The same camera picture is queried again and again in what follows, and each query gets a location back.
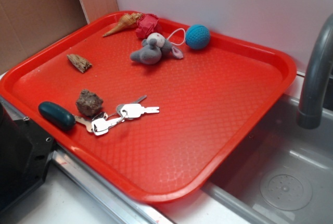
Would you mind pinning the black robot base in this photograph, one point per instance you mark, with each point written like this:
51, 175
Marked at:
26, 150

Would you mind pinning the red plastic tray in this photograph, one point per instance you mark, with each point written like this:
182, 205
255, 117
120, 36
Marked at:
208, 101

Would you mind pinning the gray plush mouse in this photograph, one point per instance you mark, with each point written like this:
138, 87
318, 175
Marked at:
154, 48

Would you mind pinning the silver key bunch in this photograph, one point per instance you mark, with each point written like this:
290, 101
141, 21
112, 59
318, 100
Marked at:
101, 123

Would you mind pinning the crumpled red paper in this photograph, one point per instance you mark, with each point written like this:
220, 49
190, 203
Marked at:
146, 25

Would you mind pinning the brown rock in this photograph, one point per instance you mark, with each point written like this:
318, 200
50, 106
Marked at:
89, 103

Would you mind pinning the orange spiral seashell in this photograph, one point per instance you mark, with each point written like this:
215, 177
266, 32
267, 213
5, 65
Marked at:
127, 21

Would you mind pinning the brown wood chunk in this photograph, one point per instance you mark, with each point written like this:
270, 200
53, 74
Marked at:
81, 64

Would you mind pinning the dark green key fob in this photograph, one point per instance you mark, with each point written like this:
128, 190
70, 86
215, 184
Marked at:
57, 115

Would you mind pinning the gray plastic sink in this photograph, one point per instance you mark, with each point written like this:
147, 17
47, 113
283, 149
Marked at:
280, 173

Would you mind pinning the gray faucet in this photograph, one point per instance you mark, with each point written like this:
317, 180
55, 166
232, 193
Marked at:
316, 93

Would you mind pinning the brown cardboard panel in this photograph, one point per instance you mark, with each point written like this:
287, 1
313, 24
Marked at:
28, 26

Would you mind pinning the blue ball with cord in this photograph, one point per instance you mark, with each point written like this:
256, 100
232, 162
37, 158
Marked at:
196, 37

